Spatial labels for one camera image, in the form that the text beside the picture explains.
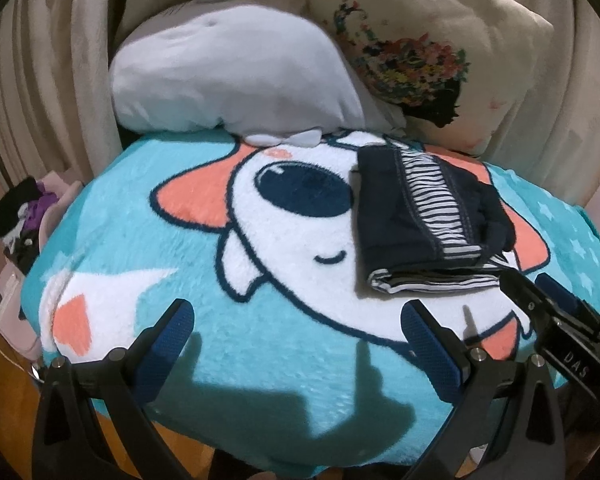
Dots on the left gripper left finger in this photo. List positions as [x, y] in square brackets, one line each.
[68, 442]

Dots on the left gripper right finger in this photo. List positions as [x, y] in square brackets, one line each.
[527, 442]

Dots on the navy striped pants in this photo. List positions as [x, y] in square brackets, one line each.
[425, 225]

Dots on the teal cartoon fleece blanket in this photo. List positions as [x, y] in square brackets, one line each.
[295, 364]

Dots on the pile of dark clothes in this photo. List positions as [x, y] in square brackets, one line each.
[22, 210]

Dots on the cream floral print pillow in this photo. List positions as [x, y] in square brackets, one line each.
[454, 67]

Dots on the beige curtain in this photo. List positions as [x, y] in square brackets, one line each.
[55, 112]

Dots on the grey white plush pillow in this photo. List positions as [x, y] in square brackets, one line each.
[263, 74]

